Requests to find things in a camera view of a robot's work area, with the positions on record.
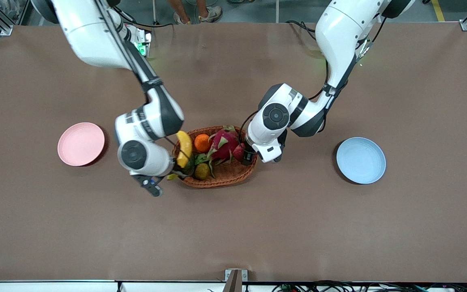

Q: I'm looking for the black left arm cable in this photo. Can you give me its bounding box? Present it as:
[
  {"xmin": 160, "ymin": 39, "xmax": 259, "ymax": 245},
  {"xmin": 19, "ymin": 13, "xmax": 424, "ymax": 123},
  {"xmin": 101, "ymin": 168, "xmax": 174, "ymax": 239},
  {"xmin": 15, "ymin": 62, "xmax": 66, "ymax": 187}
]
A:
[{"xmin": 239, "ymin": 16, "xmax": 389, "ymax": 155}]

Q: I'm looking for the light blue round plate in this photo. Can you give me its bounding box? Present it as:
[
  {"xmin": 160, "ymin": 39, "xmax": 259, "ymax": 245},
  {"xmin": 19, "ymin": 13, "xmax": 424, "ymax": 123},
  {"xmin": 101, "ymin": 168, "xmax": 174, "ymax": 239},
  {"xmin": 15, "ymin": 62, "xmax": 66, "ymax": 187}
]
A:
[{"xmin": 336, "ymin": 137, "xmax": 386, "ymax": 185}]

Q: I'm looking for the white frame rail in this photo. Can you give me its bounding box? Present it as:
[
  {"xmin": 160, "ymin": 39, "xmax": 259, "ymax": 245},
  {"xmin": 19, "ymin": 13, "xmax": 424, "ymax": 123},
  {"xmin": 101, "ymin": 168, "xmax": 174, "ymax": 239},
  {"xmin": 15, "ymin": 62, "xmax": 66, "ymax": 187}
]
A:
[{"xmin": 0, "ymin": 279, "xmax": 226, "ymax": 292}]

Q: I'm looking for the black base power cable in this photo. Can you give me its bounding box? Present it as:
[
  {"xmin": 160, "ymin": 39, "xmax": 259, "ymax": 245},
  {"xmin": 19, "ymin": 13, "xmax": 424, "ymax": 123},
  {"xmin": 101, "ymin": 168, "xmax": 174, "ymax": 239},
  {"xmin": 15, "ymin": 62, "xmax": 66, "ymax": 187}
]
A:
[
  {"xmin": 114, "ymin": 8, "xmax": 175, "ymax": 29},
  {"xmin": 285, "ymin": 19, "xmax": 319, "ymax": 44}
]

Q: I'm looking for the red apple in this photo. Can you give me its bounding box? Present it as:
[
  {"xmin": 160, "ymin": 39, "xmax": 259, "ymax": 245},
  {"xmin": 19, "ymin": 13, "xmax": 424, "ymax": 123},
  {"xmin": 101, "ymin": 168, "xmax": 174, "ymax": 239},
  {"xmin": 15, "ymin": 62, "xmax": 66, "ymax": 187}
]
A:
[{"xmin": 233, "ymin": 143, "xmax": 247, "ymax": 163}]

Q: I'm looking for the orange fruit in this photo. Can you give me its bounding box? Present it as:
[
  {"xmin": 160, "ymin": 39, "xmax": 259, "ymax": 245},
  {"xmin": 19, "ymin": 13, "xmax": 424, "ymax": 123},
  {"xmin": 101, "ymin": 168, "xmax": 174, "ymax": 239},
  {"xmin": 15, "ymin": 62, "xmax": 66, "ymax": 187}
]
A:
[{"xmin": 194, "ymin": 133, "xmax": 212, "ymax": 154}]

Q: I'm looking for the yellow banana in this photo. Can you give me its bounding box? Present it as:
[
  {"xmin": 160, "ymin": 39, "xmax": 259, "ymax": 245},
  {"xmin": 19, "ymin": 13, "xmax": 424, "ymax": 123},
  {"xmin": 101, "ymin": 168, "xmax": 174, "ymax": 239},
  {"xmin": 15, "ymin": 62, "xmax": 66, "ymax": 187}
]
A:
[{"xmin": 167, "ymin": 130, "xmax": 194, "ymax": 180}]

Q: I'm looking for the tangled floor cable bundle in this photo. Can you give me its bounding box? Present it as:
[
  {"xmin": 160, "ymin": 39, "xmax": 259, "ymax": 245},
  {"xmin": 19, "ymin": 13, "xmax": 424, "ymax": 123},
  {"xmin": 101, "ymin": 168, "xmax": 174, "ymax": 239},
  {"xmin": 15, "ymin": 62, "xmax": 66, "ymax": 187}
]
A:
[{"xmin": 271, "ymin": 280, "xmax": 467, "ymax": 292}]

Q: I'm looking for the brown wicker basket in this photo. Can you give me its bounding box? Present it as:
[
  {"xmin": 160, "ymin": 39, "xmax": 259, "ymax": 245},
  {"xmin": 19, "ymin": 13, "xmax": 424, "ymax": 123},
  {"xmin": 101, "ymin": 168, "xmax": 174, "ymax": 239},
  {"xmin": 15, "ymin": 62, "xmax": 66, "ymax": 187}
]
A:
[{"xmin": 171, "ymin": 126, "xmax": 259, "ymax": 188}]

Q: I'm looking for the pink dragon fruit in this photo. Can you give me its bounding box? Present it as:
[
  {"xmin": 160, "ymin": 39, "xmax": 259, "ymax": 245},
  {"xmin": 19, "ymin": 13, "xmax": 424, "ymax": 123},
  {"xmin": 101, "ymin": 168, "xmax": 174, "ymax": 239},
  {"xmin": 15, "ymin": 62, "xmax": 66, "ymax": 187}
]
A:
[{"xmin": 195, "ymin": 125, "xmax": 242, "ymax": 178}]

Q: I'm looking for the brownish green kiwi fruit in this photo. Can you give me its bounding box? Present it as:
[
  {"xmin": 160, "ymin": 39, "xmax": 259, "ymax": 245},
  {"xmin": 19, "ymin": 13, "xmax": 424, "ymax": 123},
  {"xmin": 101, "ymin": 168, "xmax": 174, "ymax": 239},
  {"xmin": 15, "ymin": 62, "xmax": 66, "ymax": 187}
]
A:
[{"xmin": 194, "ymin": 163, "xmax": 211, "ymax": 181}]

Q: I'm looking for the pink round plate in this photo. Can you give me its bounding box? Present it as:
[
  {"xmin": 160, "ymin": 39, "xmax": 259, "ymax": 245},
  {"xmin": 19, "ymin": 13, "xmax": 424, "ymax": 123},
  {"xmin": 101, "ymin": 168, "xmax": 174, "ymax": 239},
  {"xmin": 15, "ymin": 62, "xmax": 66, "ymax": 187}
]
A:
[{"xmin": 57, "ymin": 122, "xmax": 105, "ymax": 167}]

